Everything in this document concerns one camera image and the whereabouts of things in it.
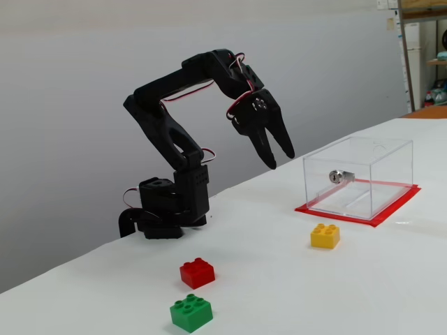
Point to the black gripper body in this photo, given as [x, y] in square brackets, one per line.
[262, 112]

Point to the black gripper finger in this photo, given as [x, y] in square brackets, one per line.
[263, 146]
[283, 139]

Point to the yellow lego brick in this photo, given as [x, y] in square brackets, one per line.
[324, 239]

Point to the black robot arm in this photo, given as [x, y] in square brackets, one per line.
[153, 115]

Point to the silver box lock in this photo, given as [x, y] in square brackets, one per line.
[336, 177]

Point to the transparent plastic box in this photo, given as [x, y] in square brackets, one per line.
[387, 181]

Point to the red lego brick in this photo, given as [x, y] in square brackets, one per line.
[197, 275]

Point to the green lego brick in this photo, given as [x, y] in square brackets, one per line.
[190, 315]

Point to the red base mat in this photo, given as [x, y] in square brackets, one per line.
[335, 215]

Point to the white cabinet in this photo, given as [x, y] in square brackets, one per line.
[413, 70]

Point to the orange wooden table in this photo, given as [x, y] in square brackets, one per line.
[429, 112]

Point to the red capped bottle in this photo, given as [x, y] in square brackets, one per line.
[429, 100]

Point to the black table clamp base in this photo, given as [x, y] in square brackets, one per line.
[125, 223]

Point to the tan paper note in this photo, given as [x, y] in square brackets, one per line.
[390, 23]

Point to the wooden shelf board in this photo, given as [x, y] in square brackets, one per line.
[438, 62]

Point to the teal bundle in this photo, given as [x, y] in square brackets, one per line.
[443, 56]

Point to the metal shelf post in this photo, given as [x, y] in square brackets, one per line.
[405, 52]

